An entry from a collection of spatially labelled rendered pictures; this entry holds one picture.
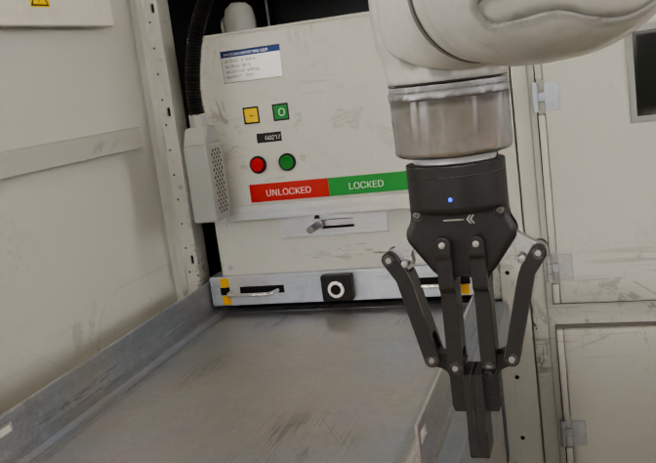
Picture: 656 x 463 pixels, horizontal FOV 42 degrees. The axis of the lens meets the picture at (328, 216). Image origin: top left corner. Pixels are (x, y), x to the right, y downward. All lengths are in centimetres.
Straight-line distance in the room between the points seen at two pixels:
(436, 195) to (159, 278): 116
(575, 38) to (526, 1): 3
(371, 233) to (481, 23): 114
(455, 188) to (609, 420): 106
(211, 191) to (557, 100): 63
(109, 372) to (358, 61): 69
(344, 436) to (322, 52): 75
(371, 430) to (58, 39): 86
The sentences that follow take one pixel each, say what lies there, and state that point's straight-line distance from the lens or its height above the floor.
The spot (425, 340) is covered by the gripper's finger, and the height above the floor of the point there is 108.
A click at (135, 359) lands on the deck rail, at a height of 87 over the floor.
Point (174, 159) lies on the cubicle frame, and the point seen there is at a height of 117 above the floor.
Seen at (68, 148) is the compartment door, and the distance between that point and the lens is 150.
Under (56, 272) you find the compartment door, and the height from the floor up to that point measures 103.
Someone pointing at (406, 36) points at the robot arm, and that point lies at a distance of 58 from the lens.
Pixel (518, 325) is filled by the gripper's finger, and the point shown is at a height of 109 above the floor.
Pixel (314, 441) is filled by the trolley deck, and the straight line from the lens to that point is 110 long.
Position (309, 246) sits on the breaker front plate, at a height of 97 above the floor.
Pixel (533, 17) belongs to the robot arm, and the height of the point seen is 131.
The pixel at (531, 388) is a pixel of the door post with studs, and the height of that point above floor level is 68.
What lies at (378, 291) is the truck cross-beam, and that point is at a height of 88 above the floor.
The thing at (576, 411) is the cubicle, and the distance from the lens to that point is 163.
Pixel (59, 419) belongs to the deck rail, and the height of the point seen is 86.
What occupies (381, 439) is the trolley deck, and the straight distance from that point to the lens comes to 108.
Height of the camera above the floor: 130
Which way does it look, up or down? 10 degrees down
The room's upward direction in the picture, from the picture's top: 7 degrees counter-clockwise
